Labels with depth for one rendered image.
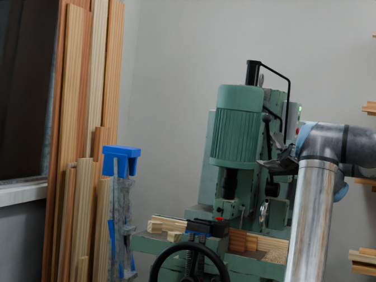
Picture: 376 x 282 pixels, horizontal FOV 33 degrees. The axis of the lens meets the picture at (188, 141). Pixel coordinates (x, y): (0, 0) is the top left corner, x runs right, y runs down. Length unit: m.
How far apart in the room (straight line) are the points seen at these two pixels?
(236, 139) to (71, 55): 1.63
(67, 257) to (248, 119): 1.71
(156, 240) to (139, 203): 2.61
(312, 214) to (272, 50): 3.02
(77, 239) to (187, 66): 1.77
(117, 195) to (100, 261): 0.83
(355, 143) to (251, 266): 0.66
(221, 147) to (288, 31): 2.48
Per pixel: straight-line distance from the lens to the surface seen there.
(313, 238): 1.83
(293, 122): 2.68
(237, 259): 2.33
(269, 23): 4.80
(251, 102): 2.38
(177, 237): 2.40
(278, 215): 2.59
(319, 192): 1.86
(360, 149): 1.90
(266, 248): 2.45
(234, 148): 2.37
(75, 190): 3.70
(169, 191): 4.93
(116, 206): 3.25
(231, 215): 2.44
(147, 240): 2.43
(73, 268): 3.77
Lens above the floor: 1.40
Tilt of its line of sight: 3 degrees down
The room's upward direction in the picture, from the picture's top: 7 degrees clockwise
